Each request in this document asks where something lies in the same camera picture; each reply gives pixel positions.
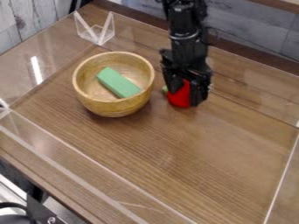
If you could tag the black table leg bracket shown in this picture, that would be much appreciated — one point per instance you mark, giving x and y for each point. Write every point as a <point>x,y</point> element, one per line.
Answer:
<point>40,212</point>

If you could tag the light wooden bowl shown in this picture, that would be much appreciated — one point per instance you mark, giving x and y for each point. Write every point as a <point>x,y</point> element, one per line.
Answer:
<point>96,98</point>

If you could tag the green rectangular block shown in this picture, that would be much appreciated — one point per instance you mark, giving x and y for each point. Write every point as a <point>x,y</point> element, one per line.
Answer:
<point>116,83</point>

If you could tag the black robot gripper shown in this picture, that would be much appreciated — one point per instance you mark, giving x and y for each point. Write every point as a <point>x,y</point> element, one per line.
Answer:
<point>184,61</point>

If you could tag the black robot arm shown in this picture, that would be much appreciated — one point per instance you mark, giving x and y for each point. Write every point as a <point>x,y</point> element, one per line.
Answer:
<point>185,15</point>

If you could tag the clear acrylic corner bracket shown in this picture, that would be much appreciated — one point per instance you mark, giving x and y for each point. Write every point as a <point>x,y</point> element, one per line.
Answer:
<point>96,34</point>

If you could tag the red plush fruit green stem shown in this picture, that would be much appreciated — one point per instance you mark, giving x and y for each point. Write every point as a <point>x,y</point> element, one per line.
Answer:
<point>180,98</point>

